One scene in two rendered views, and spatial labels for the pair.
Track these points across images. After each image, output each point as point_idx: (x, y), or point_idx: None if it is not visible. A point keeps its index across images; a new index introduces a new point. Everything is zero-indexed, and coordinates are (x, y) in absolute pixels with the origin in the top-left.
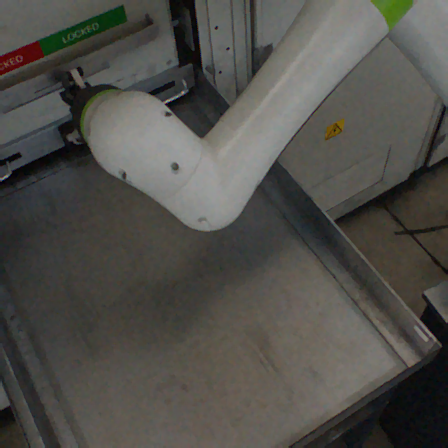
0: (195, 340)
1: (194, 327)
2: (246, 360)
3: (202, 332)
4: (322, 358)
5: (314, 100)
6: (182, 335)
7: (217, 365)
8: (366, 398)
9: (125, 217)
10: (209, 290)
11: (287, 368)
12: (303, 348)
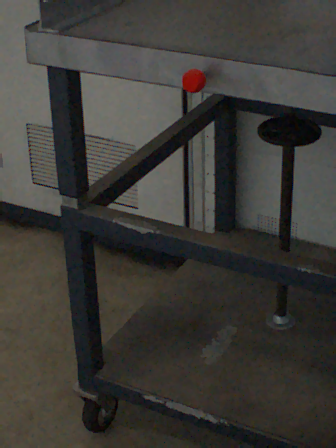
0: (258, 12)
1: (269, 10)
2: (271, 29)
3: (270, 13)
4: (322, 50)
5: None
6: (255, 8)
7: (249, 22)
8: (315, 79)
9: None
10: (312, 7)
11: (289, 42)
12: (319, 43)
